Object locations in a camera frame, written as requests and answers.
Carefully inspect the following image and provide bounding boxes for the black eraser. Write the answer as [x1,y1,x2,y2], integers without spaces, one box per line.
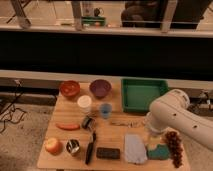
[96,147,120,159]

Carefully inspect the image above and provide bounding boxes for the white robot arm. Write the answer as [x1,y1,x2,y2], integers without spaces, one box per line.
[145,89,213,151]

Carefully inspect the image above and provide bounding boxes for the purple bowl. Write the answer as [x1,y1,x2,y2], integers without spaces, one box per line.
[89,79,112,98]

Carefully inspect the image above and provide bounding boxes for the red bowl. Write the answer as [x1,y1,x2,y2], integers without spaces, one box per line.
[59,80,80,98]

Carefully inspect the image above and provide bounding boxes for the green sponge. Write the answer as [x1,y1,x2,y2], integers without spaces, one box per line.
[147,144,170,160]

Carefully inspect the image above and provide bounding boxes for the grey blue cloth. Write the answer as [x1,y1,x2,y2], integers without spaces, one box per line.
[124,134,147,164]

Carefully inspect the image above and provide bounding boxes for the dark red grapes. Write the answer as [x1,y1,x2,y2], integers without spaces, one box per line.
[165,131,183,168]

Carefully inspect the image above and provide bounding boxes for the green plastic tray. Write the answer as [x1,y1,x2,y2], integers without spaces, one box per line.
[121,79,169,113]

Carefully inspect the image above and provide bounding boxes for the blue plastic cup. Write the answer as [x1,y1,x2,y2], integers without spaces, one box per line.
[99,103,112,119]

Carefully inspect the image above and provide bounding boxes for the wooden table board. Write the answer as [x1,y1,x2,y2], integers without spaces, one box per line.
[37,83,191,171]

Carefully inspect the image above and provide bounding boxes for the small metal can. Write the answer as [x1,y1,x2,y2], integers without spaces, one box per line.
[81,116,95,130]

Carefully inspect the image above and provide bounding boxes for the white cup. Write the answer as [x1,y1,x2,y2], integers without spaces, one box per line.
[77,95,92,113]

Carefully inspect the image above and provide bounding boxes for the silver metal cup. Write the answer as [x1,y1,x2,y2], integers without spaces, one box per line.
[66,139,80,156]

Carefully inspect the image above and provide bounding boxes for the orange carrot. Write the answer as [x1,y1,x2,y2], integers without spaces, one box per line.
[55,123,80,131]

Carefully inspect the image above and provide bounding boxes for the red apple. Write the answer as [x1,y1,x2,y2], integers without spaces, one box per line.
[45,138,62,155]

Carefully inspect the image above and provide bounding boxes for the person in dark clothes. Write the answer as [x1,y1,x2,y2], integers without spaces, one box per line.
[121,0,213,29]

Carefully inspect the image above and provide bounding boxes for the green box in background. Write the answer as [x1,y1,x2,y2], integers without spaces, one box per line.
[82,17,106,26]

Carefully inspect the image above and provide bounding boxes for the black handled knife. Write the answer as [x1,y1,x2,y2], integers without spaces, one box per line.
[85,132,96,165]

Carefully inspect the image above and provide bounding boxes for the black cables on floor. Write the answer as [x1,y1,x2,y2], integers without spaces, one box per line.
[0,79,28,134]

